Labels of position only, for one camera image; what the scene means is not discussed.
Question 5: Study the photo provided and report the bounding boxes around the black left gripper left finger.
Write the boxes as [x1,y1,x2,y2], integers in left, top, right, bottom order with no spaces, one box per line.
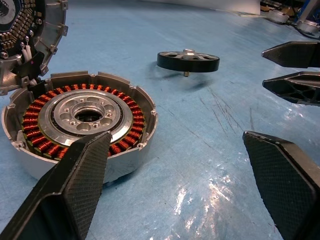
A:
[0,130,113,240]

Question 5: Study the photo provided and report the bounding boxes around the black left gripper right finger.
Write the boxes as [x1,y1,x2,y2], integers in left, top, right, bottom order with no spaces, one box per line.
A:
[242,130,320,240]

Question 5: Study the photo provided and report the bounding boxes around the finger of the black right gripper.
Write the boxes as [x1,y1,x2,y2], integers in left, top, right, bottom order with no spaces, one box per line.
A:
[261,41,320,69]
[262,71,320,107]

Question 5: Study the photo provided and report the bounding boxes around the silver spoked motor cap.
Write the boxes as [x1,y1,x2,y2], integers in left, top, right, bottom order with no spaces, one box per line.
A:
[156,48,221,78]

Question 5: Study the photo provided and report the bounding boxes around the motor stator with copper windings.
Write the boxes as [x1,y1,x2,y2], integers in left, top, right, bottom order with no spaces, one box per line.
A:
[1,70,159,185]

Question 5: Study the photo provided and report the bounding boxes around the white board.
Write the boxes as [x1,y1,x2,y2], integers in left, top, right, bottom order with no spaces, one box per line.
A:
[154,0,266,17]

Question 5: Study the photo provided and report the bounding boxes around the blue plastic table cover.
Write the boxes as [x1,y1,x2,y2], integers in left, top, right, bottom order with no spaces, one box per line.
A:
[0,0,320,240]

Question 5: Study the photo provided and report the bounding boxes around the dark toothed rotor disc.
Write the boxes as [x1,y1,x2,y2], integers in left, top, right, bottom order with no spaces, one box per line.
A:
[0,0,69,97]

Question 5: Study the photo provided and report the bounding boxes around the black background cable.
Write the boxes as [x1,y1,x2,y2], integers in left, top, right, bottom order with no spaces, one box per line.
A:
[286,21,320,41]

